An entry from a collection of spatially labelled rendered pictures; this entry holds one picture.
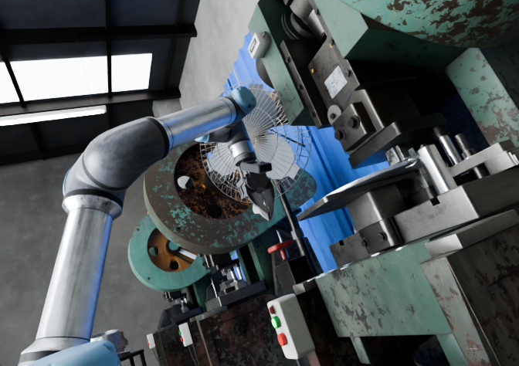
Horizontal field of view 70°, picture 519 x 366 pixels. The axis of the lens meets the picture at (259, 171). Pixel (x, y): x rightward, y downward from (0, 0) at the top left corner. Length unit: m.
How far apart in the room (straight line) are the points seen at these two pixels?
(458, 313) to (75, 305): 0.60
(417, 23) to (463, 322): 0.45
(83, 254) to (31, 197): 7.08
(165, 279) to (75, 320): 3.02
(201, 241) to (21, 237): 5.82
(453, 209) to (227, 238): 1.53
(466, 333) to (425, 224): 0.24
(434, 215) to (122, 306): 6.77
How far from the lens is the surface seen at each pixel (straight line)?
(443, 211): 0.73
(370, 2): 0.65
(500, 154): 0.79
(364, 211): 0.82
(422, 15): 0.68
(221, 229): 2.09
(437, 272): 0.57
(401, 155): 0.94
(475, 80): 1.03
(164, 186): 2.12
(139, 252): 3.76
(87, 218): 0.79
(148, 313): 7.27
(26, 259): 7.53
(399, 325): 0.77
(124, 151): 0.75
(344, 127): 0.92
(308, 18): 1.10
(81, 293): 0.75
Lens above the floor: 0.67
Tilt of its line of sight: 17 degrees up
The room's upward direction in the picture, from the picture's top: 21 degrees counter-clockwise
